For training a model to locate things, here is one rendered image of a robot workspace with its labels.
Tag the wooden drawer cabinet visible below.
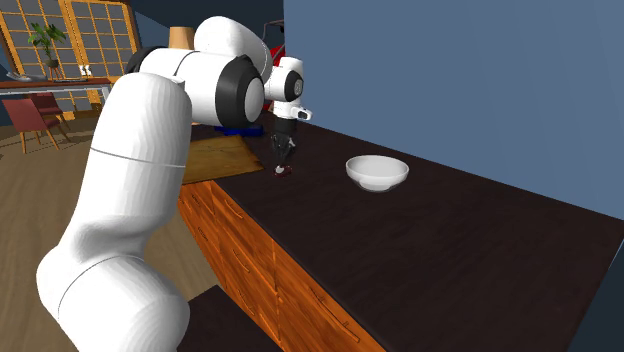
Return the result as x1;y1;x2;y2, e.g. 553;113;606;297
176;179;387;352

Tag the blue round base object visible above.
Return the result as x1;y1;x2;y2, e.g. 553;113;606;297
213;123;265;139

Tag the red chair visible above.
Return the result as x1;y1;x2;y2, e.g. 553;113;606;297
28;91;73;132
1;98;63;155

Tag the white bowl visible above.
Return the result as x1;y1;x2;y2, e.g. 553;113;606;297
345;154;410;193

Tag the wooden lattice window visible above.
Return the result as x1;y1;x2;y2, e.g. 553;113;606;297
60;0;143;106
0;0;75;121

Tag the brown table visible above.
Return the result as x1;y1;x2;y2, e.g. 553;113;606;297
0;76;116;106

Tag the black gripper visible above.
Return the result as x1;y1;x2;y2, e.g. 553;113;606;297
270;114;299;170

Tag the green potted plant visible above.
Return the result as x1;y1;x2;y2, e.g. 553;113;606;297
27;22;68;70

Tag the wooden board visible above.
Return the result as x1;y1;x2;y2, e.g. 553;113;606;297
181;134;265;185

